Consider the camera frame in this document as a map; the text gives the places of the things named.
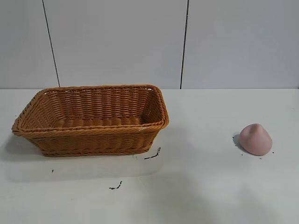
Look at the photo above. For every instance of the pink peach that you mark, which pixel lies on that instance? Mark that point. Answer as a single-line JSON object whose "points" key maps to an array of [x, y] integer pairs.
{"points": [[255, 142]]}

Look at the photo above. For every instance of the brown woven wicker basket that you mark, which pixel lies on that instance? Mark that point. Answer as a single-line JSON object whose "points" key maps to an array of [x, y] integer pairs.
{"points": [[93, 140]]}

